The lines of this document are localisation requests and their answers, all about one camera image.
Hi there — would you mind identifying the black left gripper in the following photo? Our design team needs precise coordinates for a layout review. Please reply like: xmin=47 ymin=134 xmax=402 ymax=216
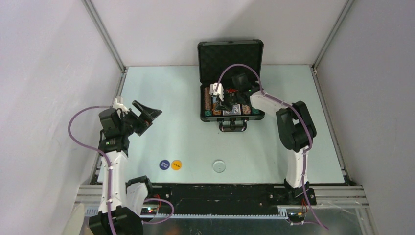
xmin=118 ymin=101 xmax=161 ymax=137

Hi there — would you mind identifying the black poker case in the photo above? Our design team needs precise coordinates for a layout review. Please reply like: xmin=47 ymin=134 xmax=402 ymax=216
xmin=197 ymin=39 xmax=265 ymax=132

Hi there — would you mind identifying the blue small blind button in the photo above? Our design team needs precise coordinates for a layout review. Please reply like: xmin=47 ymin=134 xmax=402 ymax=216
xmin=159 ymin=160 xmax=170 ymax=170

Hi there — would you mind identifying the yellow big blind button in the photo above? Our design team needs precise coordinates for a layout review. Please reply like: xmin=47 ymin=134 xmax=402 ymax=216
xmin=171 ymin=160 xmax=183 ymax=171

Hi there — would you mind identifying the clear dealer button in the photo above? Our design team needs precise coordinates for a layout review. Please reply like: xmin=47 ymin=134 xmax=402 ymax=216
xmin=212 ymin=160 xmax=226 ymax=173

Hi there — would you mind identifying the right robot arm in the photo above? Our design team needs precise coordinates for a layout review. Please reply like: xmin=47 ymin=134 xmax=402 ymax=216
xmin=209 ymin=73 xmax=317 ymax=205

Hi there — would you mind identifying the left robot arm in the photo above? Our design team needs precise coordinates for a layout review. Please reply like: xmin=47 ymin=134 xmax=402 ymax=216
xmin=89 ymin=96 xmax=162 ymax=235

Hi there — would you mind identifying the red dice set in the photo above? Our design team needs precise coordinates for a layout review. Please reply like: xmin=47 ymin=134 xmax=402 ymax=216
xmin=225 ymin=89 xmax=238 ymax=95

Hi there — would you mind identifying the pink brown chip stack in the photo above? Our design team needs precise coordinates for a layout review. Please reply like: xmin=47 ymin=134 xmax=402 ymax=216
xmin=242 ymin=105 xmax=251 ymax=115

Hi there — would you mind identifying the blue playing card deck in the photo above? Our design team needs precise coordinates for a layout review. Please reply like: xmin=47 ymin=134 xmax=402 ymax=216
xmin=223 ymin=104 xmax=242 ymax=116

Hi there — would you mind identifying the purple green chip stack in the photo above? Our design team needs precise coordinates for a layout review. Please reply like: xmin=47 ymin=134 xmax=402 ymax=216
xmin=252 ymin=108 xmax=260 ymax=115

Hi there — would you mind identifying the blue orange chip stack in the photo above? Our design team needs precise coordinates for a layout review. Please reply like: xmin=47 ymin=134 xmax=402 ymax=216
xmin=212 ymin=97 xmax=222 ymax=116

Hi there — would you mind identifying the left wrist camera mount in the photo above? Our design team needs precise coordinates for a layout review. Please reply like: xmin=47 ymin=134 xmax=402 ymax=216
xmin=112 ymin=96 xmax=129 ymax=112

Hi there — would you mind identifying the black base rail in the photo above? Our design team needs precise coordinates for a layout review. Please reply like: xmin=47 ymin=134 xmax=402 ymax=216
xmin=150 ymin=183 xmax=317 ymax=216

